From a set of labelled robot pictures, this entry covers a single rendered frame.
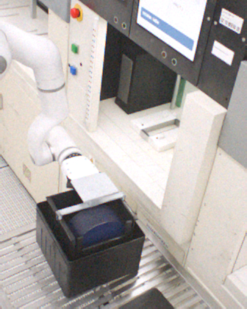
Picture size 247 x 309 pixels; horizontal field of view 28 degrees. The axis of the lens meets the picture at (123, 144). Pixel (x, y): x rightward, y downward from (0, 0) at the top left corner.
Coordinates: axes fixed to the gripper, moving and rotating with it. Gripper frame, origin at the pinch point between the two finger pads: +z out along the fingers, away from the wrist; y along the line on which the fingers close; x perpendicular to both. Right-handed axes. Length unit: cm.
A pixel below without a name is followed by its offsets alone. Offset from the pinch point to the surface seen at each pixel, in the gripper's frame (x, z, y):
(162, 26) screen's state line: 45, -16, -27
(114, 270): -24.3, 13.7, -3.1
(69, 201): -11.8, -9.6, 3.2
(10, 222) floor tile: -106, -93, -3
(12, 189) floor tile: -106, -119, -13
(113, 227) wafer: -10.7, 7.8, -4.4
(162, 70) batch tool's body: 0, -59, -64
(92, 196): 2.7, 4.6, 2.8
